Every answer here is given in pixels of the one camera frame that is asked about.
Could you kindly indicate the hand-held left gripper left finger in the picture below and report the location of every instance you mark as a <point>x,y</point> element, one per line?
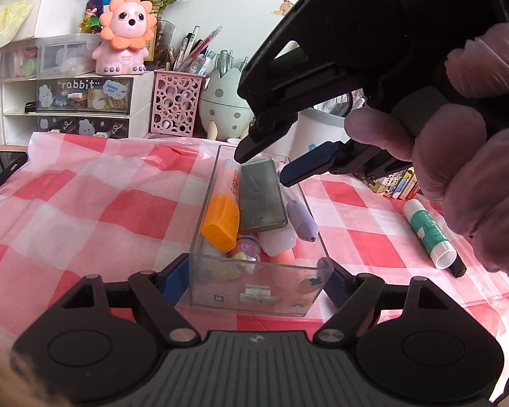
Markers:
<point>176,277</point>

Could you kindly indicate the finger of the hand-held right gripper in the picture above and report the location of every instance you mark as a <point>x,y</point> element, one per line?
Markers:
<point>309,161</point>
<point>248,150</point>

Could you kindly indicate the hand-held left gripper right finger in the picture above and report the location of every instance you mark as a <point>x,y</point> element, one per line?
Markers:
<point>333,288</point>

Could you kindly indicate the clear plastic box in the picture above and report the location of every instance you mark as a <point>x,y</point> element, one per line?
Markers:
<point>280,288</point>

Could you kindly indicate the grey lead refill case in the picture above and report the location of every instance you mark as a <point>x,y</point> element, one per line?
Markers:
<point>261,203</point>

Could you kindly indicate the pale purple pen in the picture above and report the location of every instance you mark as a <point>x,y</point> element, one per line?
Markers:
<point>303,220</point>

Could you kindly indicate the clear decorated pen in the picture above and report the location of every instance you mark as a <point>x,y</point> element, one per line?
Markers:
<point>248,248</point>

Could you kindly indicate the person's right hand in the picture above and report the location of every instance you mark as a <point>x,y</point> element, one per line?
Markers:
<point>458,169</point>

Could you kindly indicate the white desk organizer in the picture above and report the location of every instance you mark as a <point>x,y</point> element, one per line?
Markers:
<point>318,129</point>

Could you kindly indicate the egg shaped pen holder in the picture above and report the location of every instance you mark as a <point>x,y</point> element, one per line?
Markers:
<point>220,101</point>

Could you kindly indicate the pink orange highlighter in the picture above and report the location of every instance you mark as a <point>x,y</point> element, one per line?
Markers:
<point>282,257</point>

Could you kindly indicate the magnifying glass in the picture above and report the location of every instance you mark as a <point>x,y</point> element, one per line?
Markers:
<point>335,106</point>

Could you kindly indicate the pink perforated pen holder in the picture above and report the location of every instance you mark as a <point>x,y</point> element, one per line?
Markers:
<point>174,101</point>

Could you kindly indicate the colourful printed box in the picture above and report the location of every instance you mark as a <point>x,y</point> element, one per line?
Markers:
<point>396,186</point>

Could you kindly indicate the bunch of grey pens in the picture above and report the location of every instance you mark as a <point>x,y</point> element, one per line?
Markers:
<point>225,61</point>

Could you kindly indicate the red white checked tablecloth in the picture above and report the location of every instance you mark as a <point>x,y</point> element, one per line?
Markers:
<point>89,220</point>

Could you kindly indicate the green white glue stick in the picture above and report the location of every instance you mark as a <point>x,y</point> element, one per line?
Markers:
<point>426,229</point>

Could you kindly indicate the bunch of mixed colour pens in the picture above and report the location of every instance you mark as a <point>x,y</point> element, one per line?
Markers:
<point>191,55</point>

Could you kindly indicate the white drawer unit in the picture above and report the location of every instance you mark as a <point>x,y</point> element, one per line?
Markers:
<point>142,101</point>

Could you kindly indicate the black pen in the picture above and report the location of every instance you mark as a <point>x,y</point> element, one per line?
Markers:
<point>458,268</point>

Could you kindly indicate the clear glass vase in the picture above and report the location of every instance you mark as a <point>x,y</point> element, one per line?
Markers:
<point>165,42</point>

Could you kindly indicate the dark printed drawer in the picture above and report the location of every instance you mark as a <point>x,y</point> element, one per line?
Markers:
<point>85,126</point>

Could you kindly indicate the clear printed drawer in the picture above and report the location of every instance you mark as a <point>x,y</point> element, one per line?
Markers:
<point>85,95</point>

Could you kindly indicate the pink lion toy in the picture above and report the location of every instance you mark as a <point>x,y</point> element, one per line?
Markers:
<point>127,21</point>

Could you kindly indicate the small colourful figure toy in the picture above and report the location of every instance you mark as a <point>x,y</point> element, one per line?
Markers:
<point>91,21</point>

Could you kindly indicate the black tablet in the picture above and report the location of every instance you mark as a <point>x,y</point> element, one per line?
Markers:
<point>0,169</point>

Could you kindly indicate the clear stacked drawers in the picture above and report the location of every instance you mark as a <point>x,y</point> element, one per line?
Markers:
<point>55,55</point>

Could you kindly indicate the white storage box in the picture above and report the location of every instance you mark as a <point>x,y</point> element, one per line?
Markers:
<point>46,12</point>

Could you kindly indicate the beaver wall sticker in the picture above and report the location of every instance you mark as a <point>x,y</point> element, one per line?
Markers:
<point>284,7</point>

